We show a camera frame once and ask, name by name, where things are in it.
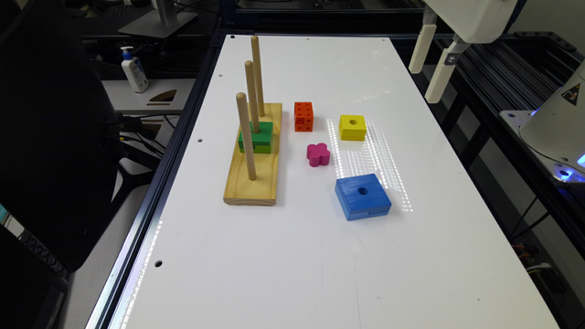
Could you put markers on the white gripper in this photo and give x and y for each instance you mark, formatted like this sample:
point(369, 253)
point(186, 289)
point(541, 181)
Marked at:
point(473, 21)

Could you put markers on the pink flower block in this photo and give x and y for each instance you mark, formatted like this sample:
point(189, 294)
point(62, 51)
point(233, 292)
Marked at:
point(318, 154)

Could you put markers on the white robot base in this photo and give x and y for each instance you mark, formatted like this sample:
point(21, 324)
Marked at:
point(554, 132)

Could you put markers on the yellow square block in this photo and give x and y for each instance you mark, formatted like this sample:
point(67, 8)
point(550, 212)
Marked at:
point(352, 127)

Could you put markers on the orange cube with holes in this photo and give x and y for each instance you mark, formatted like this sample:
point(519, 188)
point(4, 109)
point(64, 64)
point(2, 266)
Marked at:
point(303, 117)

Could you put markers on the blue square block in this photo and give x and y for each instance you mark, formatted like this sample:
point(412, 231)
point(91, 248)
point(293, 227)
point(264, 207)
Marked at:
point(362, 196)

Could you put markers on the back wooden peg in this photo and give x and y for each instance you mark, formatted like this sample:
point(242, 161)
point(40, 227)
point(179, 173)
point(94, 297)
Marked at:
point(256, 58)

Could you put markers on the wooden peg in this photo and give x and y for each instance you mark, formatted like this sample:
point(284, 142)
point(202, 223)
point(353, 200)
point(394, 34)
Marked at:
point(256, 58)
point(252, 93)
point(246, 134)

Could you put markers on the middle wooden peg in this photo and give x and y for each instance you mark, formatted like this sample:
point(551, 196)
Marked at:
point(252, 93)

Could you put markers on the green square block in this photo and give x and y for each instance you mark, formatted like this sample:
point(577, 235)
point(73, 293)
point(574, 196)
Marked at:
point(262, 141)

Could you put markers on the front wooden peg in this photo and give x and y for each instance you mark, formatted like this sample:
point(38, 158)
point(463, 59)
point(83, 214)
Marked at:
point(246, 134)

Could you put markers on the grey monitor stand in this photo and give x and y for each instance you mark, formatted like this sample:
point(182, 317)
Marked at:
point(161, 22)

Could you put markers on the white lotion pump bottle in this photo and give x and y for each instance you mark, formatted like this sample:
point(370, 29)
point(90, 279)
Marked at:
point(133, 70)

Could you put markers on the black office chair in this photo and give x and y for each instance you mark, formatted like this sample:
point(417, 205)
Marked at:
point(65, 170)

